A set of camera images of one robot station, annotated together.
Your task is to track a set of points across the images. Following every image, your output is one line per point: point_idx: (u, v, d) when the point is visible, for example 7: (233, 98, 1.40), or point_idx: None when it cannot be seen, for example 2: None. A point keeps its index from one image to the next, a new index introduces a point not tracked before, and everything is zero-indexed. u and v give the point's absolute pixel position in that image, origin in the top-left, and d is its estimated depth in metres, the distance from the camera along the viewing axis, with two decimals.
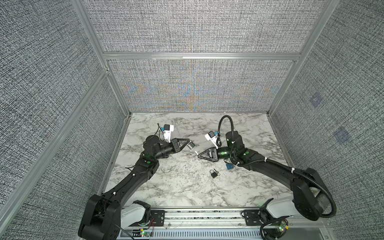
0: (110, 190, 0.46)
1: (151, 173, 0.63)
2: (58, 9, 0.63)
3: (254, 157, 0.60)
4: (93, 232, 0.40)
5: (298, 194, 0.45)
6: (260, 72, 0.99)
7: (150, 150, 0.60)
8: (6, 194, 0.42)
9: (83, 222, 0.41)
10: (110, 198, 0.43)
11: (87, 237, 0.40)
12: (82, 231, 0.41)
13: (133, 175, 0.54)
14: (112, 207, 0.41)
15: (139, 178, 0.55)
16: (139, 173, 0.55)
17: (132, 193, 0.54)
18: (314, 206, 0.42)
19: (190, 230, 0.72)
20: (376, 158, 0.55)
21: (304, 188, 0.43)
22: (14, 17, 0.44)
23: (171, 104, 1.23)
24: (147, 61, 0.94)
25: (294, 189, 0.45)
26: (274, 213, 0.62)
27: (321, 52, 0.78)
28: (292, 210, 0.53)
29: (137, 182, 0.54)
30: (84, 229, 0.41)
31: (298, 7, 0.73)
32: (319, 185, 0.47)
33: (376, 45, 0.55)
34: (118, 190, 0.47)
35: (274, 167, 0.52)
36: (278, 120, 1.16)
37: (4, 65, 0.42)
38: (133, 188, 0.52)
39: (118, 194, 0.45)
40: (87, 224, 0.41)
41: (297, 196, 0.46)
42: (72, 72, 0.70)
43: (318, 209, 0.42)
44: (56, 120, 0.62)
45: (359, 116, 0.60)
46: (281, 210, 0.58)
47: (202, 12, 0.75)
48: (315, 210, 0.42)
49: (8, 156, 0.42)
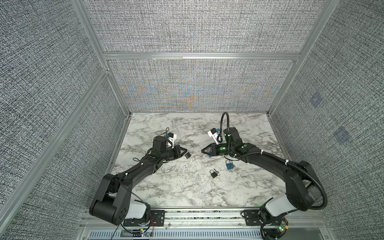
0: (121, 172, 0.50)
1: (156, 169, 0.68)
2: (58, 9, 0.63)
3: (251, 149, 0.62)
4: (104, 209, 0.42)
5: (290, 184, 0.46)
6: (260, 71, 0.99)
7: (159, 144, 0.68)
8: (6, 194, 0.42)
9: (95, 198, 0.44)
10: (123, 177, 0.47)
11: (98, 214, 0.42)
12: (93, 208, 0.43)
13: (141, 164, 0.58)
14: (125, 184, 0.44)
15: (147, 168, 0.59)
16: (147, 164, 0.60)
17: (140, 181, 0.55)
18: (305, 197, 0.44)
19: (190, 230, 0.72)
20: (376, 158, 0.55)
21: (296, 179, 0.44)
22: (14, 17, 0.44)
23: (171, 104, 1.23)
24: (147, 61, 0.94)
25: (286, 179, 0.47)
26: (274, 211, 0.62)
27: (321, 52, 0.78)
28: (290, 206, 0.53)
29: (144, 171, 0.58)
30: (95, 207, 0.43)
31: (298, 7, 0.73)
32: (311, 177, 0.48)
33: (376, 45, 0.55)
34: (129, 173, 0.51)
35: (269, 159, 0.54)
36: (278, 120, 1.16)
37: (4, 65, 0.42)
38: (142, 175, 0.57)
39: (129, 176, 0.49)
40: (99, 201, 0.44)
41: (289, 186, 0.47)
42: (72, 72, 0.70)
43: (309, 201, 0.44)
44: (56, 120, 0.62)
45: (359, 116, 0.60)
46: (279, 206, 0.58)
47: (202, 12, 0.75)
48: (305, 202, 0.44)
49: (8, 156, 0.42)
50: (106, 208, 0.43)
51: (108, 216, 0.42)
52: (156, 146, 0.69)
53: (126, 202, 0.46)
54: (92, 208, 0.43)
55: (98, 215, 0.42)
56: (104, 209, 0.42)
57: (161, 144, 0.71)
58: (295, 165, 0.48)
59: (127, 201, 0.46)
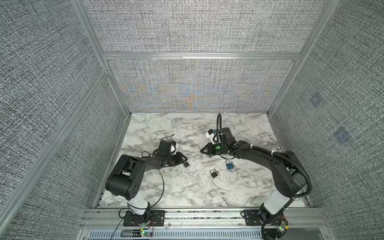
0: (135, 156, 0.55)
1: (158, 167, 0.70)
2: (58, 9, 0.63)
3: (244, 144, 0.67)
4: (119, 184, 0.47)
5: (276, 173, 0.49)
6: (260, 72, 0.99)
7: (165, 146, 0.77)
8: (6, 195, 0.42)
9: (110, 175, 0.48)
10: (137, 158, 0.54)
11: (112, 189, 0.47)
12: (109, 184, 0.47)
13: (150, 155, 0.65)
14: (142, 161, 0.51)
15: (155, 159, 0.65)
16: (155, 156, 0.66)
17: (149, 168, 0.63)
18: (289, 184, 0.47)
19: (190, 230, 0.72)
20: (376, 158, 0.55)
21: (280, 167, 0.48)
22: (14, 17, 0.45)
23: (171, 103, 1.22)
24: (147, 61, 0.94)
25: (274, 168, 0.49)
26: (272, 209, 0.63)
27: (321, 52, 0.78)
28: (283, 200, 0.55)
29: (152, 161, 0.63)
30: (110, 182, 0.47)
31: (298, 7, 0.73)
32: (295, 164, 0.49)
33: (376, 45, 0.55)
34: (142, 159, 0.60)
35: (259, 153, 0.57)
36: (278, 120, 1.16)
37: (4, 65, 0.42)
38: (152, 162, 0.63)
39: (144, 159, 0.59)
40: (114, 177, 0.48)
41: (276, 174, 0.50)
42: (72, 72, 0.70)
43: (293, 187, 0.47)
44: (56, 120, 0.62)
45: (359, 116, 0.60)
46: (275, 202, 0.60)
47: (202, 12, 0.75)
48: (290, 188, 0.47)
49: (8, 156, 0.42)
50: (120, 183, 0.47)
51: (122, 190, 0.46)
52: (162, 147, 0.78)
53: (139, 179, 0.51)
54: (107, 183, 0.47)
55: (113, 190, 0.47)
56: (119, 184, 0.47)
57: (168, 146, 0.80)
58: (281, 155, 0.52)
59: (140, 179, 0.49)
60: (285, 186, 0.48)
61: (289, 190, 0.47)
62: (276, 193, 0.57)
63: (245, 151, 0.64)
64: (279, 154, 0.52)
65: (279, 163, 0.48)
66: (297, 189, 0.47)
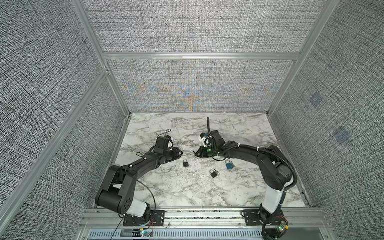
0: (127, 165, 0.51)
1: (158, 166, 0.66)
2: (58, 9, 0.63)
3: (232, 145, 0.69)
4: (110, 200, 0.44)
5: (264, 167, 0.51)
6: (260, 72, 0.99)
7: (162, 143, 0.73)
8: (6, 194, 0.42)
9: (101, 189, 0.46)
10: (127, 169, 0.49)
11: (104, 204, 0.44)
12: (99, 199, 0.44)
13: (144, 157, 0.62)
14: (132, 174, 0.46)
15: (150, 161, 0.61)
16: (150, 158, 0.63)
17: (143, 175, 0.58)
18: (277, 177, 0.49)
19: (190, 230, 0.72)
20: (376, 158, 0.55)
21: (266, 162, 0.50)
22: (14, 17, 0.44)
23: (171, 103, 1.22)
24: (147, 61, 0.94)
25: (261, 164, 0.52)
26: (270, 207, 0.63)
27: (321, 52, 0.78)
28: (275, 194, 0.57)
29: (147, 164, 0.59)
30: (101, 197, 0.44)
31: (298, 7, 0.73)
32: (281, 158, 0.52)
33: (376, 45, 0.55)
34: (135, 164, 0.53)
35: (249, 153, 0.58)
36: (278, 120, 1.16)
37: (4, 65, 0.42)
38: (145, 168, 0.58)
39: (134, 167, 0.51)
40: (105, 192, 0.45)
41: (263, 169, 0.52)
42: (72, 72, 0.70)
43: (281, 180, 0.49)
44: (56, 120, 0.62)
45: (359, 116, 0.60)
46: (271, 200, 0.61)
47: (202, 12, 0.75)
48: (278, 182, 0.49)
49: (8, 156, 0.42)
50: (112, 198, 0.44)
51: (113, 205, 0.43)
52: (158, 144, 0.73)
53: (131, 193, 0.48)
54: (97, 198, 0.45)
55: (104, 205, 0.44)
56: (110, 199, 0.44)
57: (166, 142, 0.75)
58: (265, 149, 0.55)
59: (133, 192, 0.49)
60: (273, 180, 0.51)
61: (278, 183, 0.50)
62: (270, 189, 0.58)
63: (233, 150, 0.66)
64: (264, 149, 0.55)
65: (265, 157, 0.51)
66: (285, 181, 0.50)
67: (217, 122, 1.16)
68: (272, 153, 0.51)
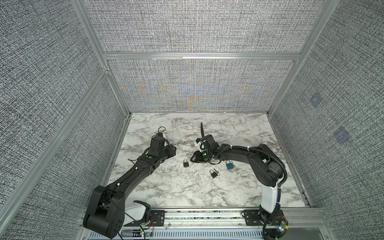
0: (114, 181, 0.47)
1: (154, 168, 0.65)
2: (58, 9, 0.63)
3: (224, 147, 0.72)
4: (98, 222, 0.41)
5: (256, 166, 0.53)
6: (260, 71, 0.99)
7: (157, 143, 0.66)
8: (6, 195, 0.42)
9: (88, 211, 0.42)
10: (114, 189, 0.44)
11: (91, 225, 0.41)
12: (87, 221, 0.42)
13: (135, 169, 0.55)
14: (118, 198, 0.41)
15: (142, 171, 0.56)
16: (142, 168, 0.56)
17: (135, 185, 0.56)
18: (268, 174, 0.51)
19: (190, 230, 0.72)
20: (376, 158, 0.55)
21: (257, 161, 0.52)
22: (14, 17, 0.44)
23: (171, 103, 1.22)
24: (147, 61, 0.94)
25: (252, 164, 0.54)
26: (268, 207, 0.64)
27: (321, 52, 0.78)
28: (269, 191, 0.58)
29: (139, 175, 0.55)
30: (89, 219, 0.42)
31: (298, 7, 0.73)
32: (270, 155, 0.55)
33: (376, 45, 0.55)
34: (122, 181, 0.48)
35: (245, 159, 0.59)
36: (278, 120, 1.16)
37: (4, 65, 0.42)
38: (136, 181, 0.53)
39: (122, 185, 0.46)
40: (92, 214, 0.42)
41: (255, 167, 0.54)
42: (72, 72, 0.70)
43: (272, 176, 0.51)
44: (56, 120, 0.62)
45: (359, 116, 0.60)
46: (268, 199, 0.61)
47: (202, 12, 0.75)
48: (269, 179, 0.51)
49: (8, 156, 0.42)
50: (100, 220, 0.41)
51: (102, 228, 0.41)
52: (153, 146, 0.67)
53: (121, 213, 0.44)
54: (86, 220, 0.42)
55: (92, 226, 0.41)
56: (98, 221, 0.41)
57: (160, 144, 0.69)
58: (255, 148, 0.57)
59: (122, 213, 0.45)
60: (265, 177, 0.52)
61: (270, 180, 0.51)
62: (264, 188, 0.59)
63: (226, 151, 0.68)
64: (253, 148, 0.57)
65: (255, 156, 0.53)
66: (276, 178, 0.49)
67: (217, 122, 1.16)
68: (261, 151, 0.59)
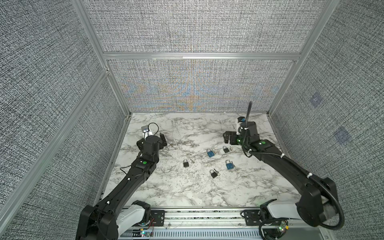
0: (103, 200, 0.44)
1: (149, 173, 0.61)
2: (58, 9, 0.63)
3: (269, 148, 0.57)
4: None
5: (309, 201, 0.42)
6: (260, 72, 0.99)
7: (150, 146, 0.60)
8: (6, 194, 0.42)
9: (78, 232, 0.40)
10: (104, 208, 0.42)
11: None
12: None
13: (128, 179, 0.51)
14: (107, 218, 0.39)
15: (135, 181, 0.53)
16: (134, 177, 0.53)
17: (130, 195, 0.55)
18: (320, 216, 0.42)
19: (190, 230, 0.72)
20: (376, 158, 0.55)
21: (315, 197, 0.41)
22: (14, 17, 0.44)
23: (171, 103, 1.22)
24: (147, 61, 0.94)
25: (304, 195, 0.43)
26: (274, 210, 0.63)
27: (321, 52, 0.78)
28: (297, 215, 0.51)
29: (134, 184, 0.52)
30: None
31: (298, 7, 0.73)
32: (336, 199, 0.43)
33: (376, 45, 0.55)
34: (113, 198, 0.45)
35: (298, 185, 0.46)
36: (278, 120, 1.16)
37: (4, 65, 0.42)
38: (131, 191, 0.52)
39: (112, 201, 0.44)
40: (83, 235, 0.40)
41: (306, 202, 0.43)
42: (72, 72, 0.70)
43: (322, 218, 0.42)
44: (56, 120, 0.62)
45: (359, 116, 0.60)
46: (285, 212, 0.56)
47: (202, 12, 0.75)
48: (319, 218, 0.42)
49: (7, 156, 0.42)
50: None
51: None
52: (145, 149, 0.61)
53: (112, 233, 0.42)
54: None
55: None
56: None
57: (153, 146, 0.62)
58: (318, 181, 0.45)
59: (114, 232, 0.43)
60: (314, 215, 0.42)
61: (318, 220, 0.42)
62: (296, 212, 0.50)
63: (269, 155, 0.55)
64: (316, 179, 0.44)
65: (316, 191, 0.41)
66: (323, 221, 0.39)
67: (217, 122, 1.16)
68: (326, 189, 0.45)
